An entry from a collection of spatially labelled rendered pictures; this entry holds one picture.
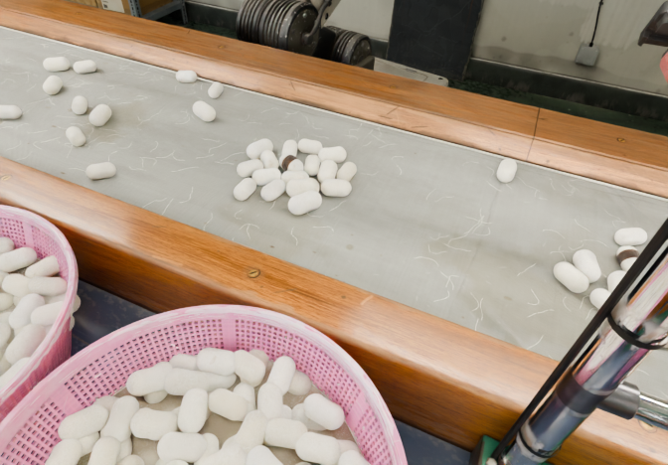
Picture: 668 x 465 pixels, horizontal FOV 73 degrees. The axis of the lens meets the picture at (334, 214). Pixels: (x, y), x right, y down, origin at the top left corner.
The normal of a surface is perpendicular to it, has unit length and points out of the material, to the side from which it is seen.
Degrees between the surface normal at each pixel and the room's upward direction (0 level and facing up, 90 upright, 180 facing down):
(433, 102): 0
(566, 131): 0
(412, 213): 0
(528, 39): 89
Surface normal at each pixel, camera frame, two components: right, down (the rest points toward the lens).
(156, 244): 0.04, -0.74
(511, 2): -0.38, 0.61
